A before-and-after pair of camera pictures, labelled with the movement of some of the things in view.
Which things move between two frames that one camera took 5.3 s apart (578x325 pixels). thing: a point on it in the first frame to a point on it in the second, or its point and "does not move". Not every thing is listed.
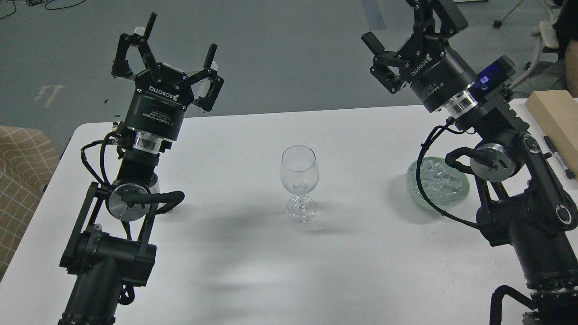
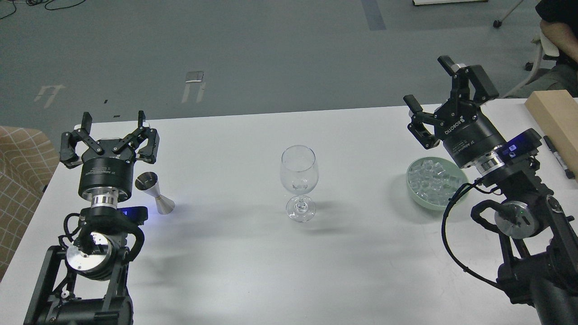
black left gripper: x=156 y=107 to x=106 y=177
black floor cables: x=35 y=2 does not move
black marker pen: x=569 y=172 does not move
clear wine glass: x=299 y=174 does not move
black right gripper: x=436 y=72 to x=470 y=139
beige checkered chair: x=29 y=159 does not move
